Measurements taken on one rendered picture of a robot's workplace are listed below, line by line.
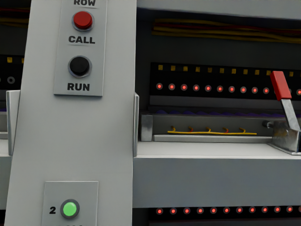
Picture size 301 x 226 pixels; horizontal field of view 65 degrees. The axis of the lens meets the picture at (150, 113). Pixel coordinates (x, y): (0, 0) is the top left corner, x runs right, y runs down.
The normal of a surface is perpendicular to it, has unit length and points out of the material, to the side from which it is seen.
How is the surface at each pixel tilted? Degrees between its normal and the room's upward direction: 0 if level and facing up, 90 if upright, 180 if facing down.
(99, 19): 90
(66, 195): 90
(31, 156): 90
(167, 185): 109
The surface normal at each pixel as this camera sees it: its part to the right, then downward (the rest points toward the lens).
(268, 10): 0.11, 0.13
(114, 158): 0.11, -0.20
